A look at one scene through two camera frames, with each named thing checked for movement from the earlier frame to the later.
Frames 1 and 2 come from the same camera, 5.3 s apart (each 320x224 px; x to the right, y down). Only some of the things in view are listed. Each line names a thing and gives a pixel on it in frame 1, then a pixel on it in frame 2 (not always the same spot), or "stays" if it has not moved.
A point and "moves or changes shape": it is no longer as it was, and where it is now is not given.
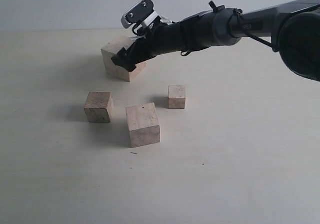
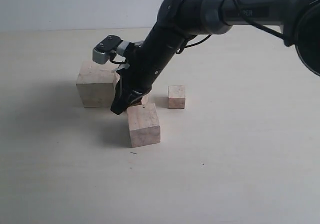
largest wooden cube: (111, 49) moves or changes shape
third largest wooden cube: (99, 107) to (137, 102)
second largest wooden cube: (143, 124) stays
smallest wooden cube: (176, 97) stays
